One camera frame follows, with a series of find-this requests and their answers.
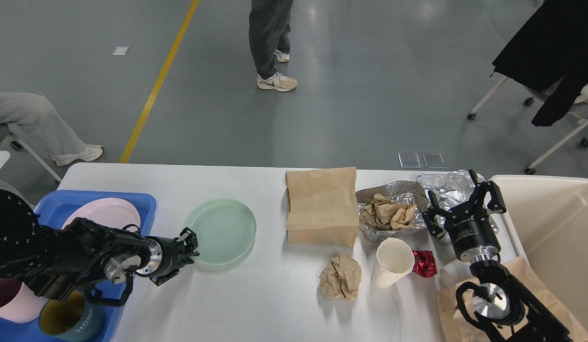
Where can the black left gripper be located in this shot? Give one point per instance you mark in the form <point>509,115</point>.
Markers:
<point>167,255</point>

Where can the seated person grey trousers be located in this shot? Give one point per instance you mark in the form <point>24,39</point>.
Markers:
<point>36,116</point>

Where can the mint green plate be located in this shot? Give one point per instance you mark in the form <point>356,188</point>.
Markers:
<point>225,229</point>

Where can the red foil wrapper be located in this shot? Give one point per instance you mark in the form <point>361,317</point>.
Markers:
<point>424,263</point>

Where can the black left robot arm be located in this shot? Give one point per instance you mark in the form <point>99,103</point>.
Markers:
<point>100,261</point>

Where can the flat brown paper bag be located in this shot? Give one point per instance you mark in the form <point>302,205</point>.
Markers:
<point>456,329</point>

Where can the pink plate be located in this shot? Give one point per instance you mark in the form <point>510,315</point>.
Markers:
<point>109,212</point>

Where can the crumpled brown paper ball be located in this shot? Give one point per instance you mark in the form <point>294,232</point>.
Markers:
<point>340,278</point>

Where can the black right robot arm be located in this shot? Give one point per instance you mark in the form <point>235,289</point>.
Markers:
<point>499,299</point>

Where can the black jacket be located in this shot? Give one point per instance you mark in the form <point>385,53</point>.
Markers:
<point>550,48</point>

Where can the white paper cup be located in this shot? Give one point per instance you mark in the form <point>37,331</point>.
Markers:
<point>394,260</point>

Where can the aluminium foil with paper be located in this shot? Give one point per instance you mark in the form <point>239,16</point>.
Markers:
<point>409,192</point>

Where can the grey chair with legs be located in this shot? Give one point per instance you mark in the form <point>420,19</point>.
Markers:
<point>18,145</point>

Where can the blue plastic tray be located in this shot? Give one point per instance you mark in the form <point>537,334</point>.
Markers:
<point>54,209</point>

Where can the dark teal mug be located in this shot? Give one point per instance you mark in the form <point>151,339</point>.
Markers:
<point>72,320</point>

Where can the crumpled aluminium foil sheet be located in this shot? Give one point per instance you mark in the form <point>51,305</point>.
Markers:
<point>450,188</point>

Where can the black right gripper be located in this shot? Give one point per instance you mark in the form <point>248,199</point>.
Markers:
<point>469,229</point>

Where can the crumpled brown paper in foil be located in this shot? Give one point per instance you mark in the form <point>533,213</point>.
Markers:
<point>386,214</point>

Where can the beige plastic bin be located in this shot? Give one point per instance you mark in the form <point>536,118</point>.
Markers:
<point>550,218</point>

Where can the standing person in jeans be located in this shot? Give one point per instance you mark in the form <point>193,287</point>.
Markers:
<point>269,42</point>

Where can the pink ribbed mug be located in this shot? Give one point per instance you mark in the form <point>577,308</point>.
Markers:
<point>18,303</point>

